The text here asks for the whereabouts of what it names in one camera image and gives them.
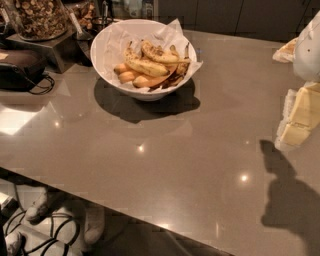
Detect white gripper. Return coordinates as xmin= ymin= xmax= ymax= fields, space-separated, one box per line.
xmin=272 ymin=11 xmax=320 ymax=151

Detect spotted yellow banana top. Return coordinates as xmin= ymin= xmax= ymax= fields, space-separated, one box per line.
xmin=141 ymin=40 xmax=190 ymax=64

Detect dark overripe banana right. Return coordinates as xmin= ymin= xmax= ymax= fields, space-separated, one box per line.
xmin=150 ymin=45 xmax=190 ymax=91

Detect orange banana front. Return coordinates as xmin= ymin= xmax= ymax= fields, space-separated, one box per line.
xmin=132 ymin=65 xmax=177 ymax=88

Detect small orange banana lower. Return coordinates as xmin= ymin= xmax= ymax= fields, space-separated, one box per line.
xmin=118 ymin=71 xmax=140 ymax=84

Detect small orange banana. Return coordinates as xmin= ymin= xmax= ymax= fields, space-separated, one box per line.
xmin=114 ymin=63 xmax=130 ymax=75
xmin=118 ymin=71 xmax=140 ymax=84

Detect small orange banana left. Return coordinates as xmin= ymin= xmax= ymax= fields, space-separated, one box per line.
xmin=114 ymin=63 xmax=130 ymax=75

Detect white ceramic bowl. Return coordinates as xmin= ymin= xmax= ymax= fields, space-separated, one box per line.
xmin=90 ymin=19 xmax=202 ymax=101

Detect white paper liner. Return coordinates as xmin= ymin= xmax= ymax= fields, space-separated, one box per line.
xmin=91 ymin=19 xmax=202 ymax=101

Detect metal scoop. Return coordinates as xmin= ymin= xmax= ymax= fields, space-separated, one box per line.
xmin=69 ymin=12 xmax=93 ymax=41

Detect grey sock foot right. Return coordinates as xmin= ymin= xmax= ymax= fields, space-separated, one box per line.
xmin=84 ymin=204 xmax=105 ymax=245

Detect grey sock foot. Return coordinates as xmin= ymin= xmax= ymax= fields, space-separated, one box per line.
xmin=25 ymin=190 xmax=56 ymax=223
xmin=84 ymin=204 xmax=105 ymax=245

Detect glass jar of nuts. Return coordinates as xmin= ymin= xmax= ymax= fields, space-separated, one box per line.
xmin=1 ymin=0 xmax=67 ymax=41

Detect black bag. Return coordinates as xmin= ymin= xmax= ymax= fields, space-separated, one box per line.
xmin=0 ymin=49 xmax=46 ymax=92

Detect grey sock foot left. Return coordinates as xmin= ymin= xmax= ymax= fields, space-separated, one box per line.
xmin=25 ymin=190 xmax=56 ymax=223

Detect black cable on table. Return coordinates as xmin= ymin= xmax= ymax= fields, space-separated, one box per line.
xmin=28 ymin=73 xmax=56 ymax=96

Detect black floor cables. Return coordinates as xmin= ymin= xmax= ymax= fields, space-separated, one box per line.
xmin=3 ymin=181 xmax=83 ymax=256

